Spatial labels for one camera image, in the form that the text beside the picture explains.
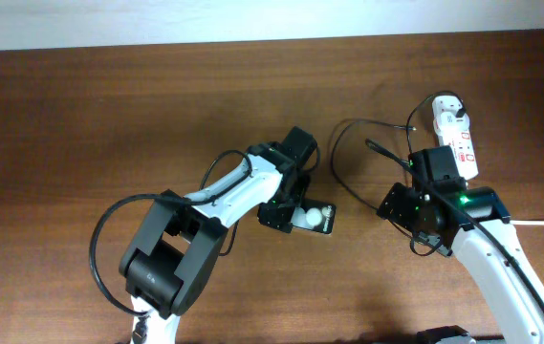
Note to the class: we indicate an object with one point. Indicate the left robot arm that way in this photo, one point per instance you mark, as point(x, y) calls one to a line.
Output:
point(172, 255)

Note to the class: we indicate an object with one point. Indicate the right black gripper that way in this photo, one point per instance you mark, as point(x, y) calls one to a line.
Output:
point(401, 198)

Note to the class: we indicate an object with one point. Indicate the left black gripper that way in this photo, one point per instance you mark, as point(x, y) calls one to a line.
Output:
point(280, 219)

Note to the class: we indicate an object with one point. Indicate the black smartphone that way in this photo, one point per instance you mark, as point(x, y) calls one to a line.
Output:
point(315, 216)

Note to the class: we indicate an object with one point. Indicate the white power strip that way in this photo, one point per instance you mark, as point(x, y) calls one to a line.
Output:
point(463, 152)

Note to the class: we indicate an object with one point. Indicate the white usb charger adapter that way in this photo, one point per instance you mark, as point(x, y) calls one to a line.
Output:
point(450, 115)

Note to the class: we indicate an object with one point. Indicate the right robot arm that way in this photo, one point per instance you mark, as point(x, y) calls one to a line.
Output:
point(486, 244)

